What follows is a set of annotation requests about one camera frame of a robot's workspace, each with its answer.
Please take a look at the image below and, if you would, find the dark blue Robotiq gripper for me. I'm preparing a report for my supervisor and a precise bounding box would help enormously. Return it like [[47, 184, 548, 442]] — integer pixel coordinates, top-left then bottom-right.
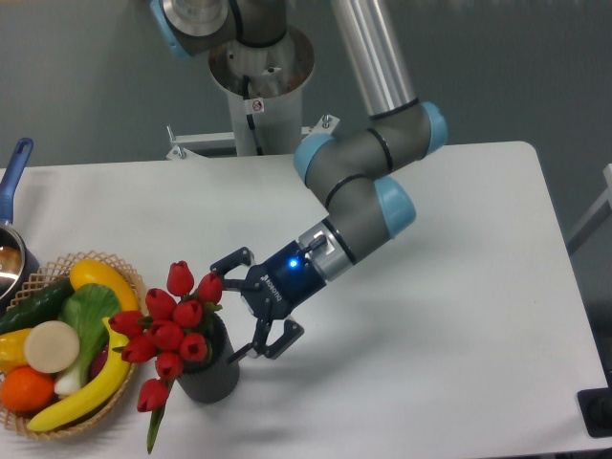
[[208, 238, 329, 364]]

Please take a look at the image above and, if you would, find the red tulip bouquet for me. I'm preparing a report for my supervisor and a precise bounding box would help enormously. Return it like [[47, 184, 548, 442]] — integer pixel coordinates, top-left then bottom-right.
[[108, 260, 222, 452]]

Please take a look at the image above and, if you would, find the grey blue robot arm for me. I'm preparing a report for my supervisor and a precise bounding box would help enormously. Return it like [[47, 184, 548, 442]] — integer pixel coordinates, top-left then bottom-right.
[[150, 1, 448, 359]]

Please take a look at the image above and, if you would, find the dark grey ribbed vase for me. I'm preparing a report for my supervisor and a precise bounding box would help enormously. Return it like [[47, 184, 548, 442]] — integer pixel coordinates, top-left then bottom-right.
[[178, 315, 240, 404]]

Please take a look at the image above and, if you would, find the yellow banana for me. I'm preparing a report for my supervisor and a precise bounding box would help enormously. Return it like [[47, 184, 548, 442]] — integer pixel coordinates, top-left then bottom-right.
[[27, 317, 131, 433]]

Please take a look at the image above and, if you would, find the green bok choy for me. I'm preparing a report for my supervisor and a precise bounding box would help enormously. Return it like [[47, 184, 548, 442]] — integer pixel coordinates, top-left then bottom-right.
[[55, 283, 120, 398]]

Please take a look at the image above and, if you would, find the dark red vegetable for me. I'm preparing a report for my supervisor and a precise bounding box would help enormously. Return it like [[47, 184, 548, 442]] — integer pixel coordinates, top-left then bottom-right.
[[89, 345, 109, 381]]

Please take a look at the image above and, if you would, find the yellow squash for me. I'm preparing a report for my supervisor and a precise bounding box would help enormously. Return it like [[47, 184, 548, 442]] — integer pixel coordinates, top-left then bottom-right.
[[69, 258, 141, 312]]

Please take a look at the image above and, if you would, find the woven wicker basket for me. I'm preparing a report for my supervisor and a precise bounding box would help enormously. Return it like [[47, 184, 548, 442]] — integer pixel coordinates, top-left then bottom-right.
[[1, 251, 146, 440]]

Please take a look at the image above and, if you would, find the beige round disc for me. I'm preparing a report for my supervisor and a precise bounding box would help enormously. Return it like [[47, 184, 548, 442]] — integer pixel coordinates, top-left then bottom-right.
[[24, 320, 80, 374]]

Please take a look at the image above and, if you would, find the green cucumber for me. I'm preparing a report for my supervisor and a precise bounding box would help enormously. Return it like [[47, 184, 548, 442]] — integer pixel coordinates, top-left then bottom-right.
[[1, 278, 75, 335]]

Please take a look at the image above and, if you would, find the yellow bell pepper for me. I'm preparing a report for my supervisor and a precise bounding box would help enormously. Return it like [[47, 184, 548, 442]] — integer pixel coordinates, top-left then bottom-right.
[[0, 328, 32, 374]]

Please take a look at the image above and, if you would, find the orange fruit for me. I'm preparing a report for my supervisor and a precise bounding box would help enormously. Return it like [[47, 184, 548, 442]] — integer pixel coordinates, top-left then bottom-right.
[[1, 366, 55, 412]]

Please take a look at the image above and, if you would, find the black box at edge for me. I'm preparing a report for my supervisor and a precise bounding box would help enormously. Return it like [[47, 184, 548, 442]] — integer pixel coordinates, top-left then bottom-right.
[[577, 387, 611, 438]]

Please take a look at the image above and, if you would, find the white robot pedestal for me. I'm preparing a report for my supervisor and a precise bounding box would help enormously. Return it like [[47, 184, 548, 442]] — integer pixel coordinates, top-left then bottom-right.
[[167, 25, 339, 160]]

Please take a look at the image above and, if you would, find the blue handled saucepan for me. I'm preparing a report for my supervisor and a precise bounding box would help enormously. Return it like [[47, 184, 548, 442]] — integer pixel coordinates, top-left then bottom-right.
[[1, 138, 39, 315]]

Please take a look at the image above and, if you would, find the white frame at right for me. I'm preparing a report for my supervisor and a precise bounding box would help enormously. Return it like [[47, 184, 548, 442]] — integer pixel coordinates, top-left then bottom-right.
[[565, 164, 611, 256]]

